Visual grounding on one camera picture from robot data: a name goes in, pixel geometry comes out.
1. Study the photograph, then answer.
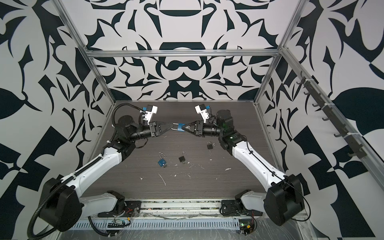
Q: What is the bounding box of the green circuit board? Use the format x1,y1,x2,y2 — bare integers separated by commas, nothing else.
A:
239,219,258,236
108,218,131,228

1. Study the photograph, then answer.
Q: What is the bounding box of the black corrugated cable conduit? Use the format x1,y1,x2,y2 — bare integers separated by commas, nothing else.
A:
26,102,148,240

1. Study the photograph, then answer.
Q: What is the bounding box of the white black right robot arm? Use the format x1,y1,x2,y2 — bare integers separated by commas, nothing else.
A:
178,110,305,226

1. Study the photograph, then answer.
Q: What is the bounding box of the right green circuit board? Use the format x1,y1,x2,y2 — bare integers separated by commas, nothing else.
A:
239,219,258,236

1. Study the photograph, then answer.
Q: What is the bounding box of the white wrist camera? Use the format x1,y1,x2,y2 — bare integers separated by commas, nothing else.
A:
195,104,210,123
141,105,158,123

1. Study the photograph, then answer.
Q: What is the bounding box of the small black padlock locked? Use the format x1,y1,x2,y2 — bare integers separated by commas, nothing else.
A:
207,142,216,150

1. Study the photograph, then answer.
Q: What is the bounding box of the black padlock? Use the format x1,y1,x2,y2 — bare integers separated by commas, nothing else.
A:
179,152,186,164

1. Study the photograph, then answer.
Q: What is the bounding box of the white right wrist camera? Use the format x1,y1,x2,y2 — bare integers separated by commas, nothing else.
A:
195,104,210,123

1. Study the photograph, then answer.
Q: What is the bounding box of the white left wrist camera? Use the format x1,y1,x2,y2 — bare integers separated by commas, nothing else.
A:
141,105,158,123

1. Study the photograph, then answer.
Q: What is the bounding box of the grey wall hook rail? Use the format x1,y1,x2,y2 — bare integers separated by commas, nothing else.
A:
298,77,368,159

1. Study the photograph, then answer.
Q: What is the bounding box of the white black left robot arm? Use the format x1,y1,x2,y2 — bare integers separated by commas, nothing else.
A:
29,115,173,232

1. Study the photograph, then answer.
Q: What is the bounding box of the left green circuit board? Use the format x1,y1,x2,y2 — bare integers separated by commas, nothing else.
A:
108,218,131,228

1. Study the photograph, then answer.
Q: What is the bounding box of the white slotted cable duct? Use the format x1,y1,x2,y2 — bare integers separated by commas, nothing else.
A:
61,218,241,231

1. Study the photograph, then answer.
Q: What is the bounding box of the blue padlock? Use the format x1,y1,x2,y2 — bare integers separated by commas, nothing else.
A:
158,153,167,168
171,123,185,132

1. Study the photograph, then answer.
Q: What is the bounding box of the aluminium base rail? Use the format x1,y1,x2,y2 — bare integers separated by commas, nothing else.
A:
53,198,307,220

